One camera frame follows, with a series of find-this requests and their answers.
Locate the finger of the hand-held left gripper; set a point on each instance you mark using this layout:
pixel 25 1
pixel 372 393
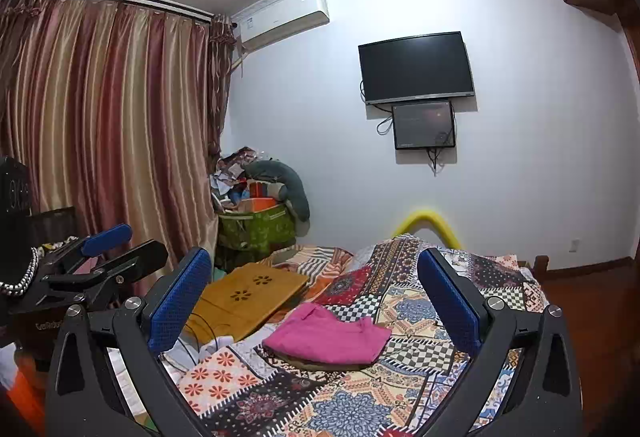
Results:
pixel 140 257
pixel 107 237

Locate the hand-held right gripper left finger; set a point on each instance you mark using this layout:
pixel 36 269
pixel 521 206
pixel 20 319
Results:
pixel 175 302

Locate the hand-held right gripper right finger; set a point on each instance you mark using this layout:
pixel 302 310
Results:
pixel 450 302

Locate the pink pants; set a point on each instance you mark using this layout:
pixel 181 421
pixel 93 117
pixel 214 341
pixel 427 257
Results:
pixel 325 332

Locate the olive pants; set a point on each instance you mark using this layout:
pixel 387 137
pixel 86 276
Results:
pixel 310 364

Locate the dark mesh basket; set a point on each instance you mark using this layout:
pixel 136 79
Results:
pixel 55 224

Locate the bamboo lap desk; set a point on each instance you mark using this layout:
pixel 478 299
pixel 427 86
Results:
pixel 250 297

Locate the patchwork printed blanket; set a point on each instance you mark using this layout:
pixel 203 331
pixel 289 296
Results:
pixel 400 367

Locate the yellow foam arc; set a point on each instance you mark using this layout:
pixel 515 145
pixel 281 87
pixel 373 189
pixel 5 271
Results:
pixel 425 218

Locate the green storage box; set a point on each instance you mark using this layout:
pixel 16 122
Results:
pixel 255 229

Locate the striped brown curtain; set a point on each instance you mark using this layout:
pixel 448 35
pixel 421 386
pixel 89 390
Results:
pixel 110 117

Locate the pile of papers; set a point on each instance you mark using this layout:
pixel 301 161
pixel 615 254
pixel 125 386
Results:
pixel 232 172

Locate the orange box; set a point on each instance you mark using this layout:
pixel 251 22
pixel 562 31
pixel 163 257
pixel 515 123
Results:
pixel 259 204

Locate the orange striped quilt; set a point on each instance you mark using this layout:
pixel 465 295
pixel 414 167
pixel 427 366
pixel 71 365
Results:
pixel 310 262

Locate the grey plush pillow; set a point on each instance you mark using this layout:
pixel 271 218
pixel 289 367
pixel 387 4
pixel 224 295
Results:
pixel 292 187

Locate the orange cloth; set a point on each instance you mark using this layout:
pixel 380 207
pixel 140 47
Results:
pixel 22 387

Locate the white air conditioner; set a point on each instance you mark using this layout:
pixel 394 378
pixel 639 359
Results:
pixel 285 19

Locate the wooden bed post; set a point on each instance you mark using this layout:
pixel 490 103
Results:
pixel 541 264

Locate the small black wall monitor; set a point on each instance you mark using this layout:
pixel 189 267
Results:
pixel 424 124

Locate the black wall television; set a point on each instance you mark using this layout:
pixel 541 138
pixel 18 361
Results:
pixel 416 67

